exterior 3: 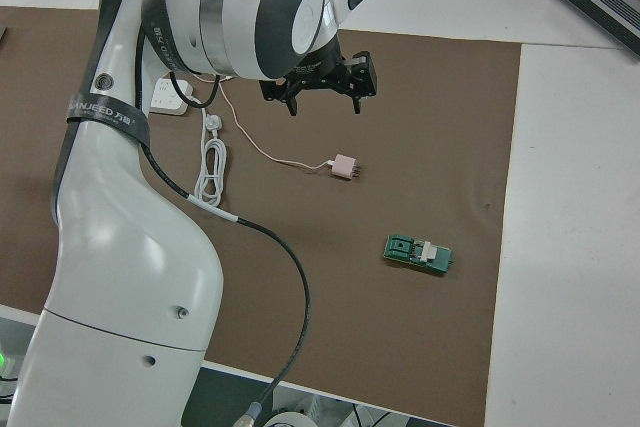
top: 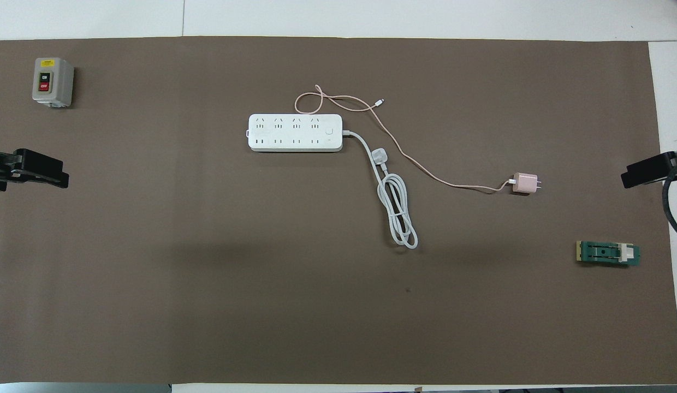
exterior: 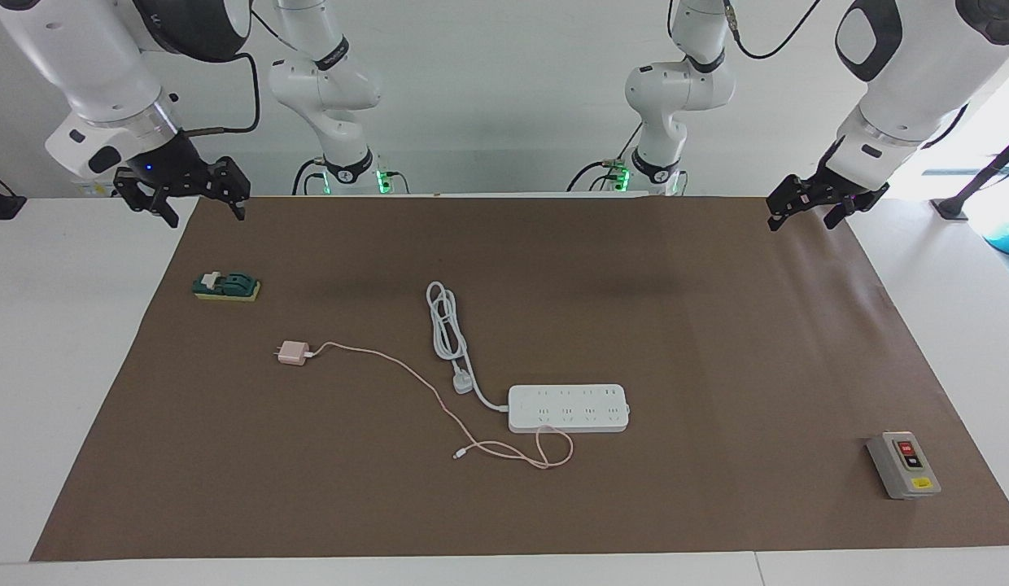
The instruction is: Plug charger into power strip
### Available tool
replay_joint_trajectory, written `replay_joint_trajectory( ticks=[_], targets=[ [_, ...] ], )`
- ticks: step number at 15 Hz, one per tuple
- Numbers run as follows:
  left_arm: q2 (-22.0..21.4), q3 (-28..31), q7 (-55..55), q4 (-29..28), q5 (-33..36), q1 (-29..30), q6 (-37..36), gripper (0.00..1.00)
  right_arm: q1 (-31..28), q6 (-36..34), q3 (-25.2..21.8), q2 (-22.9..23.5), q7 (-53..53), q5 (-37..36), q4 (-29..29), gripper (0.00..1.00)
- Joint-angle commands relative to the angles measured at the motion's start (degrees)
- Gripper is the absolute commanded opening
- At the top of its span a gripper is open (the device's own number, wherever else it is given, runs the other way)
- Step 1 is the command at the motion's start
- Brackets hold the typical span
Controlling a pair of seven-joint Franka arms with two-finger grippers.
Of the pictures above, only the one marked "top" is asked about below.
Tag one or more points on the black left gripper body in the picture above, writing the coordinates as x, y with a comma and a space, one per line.
0, 169

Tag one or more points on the pink charger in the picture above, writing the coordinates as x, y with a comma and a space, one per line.
524, 183

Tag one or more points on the white power strip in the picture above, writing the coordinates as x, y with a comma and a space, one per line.
295, 134

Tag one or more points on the green circuit board module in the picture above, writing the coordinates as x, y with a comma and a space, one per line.
600, 254

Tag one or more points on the brown table mat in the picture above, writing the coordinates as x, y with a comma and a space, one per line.
316, 300

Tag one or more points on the grey on-off switch box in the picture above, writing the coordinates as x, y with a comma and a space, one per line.
52, 82

